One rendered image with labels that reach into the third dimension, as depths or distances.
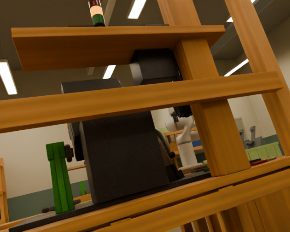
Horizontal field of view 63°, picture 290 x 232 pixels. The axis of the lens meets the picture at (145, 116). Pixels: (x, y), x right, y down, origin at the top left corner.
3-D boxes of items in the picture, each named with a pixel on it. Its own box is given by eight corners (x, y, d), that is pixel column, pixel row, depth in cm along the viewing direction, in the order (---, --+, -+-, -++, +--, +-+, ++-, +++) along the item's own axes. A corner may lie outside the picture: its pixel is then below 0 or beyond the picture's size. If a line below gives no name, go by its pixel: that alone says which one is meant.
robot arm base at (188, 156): (175, 170, 195) (169, 147, 199) (194, 165, 203) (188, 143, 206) (186, 168, 178) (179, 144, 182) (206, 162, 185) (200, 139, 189)
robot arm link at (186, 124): (178, 145, 201) (171, 118, 206) (200, 140, 197) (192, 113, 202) (176, 145, 190) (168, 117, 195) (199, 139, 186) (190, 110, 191)
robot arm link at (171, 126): (183, 120, 189) (164, 125, 192) (187, 131, 195) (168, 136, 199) (177, 88, 229) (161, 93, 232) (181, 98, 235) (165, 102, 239)
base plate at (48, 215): (27, 222, 115) (26, 218, 116) (213, 171, 155) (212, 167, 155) (8, 234, 78) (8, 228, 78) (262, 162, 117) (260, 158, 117)
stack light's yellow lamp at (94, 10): (91, 21, 104) (89, 13, 106) (102, 21, 106) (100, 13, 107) (92, 14, 100) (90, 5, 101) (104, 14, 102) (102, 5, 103)
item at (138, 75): (135, 91, 115) (128, 63, 119) (167, 87, 121) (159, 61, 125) (143, 79, 104) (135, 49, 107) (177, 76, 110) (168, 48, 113)
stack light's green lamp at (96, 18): (93, 31, 103) (91, 21, 104) (104, 30, 105) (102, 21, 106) (94, 23, 99) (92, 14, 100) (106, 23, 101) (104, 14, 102)
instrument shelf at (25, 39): (23, 72, 103) (22, 64, 104) (199, 59, 135) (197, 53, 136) (11, 37, 80) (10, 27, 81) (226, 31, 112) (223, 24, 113)
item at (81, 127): (92, 203, 103) (78, 128, 111) (155, 185, 114) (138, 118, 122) (96, 204, 87) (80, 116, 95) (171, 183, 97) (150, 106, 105)
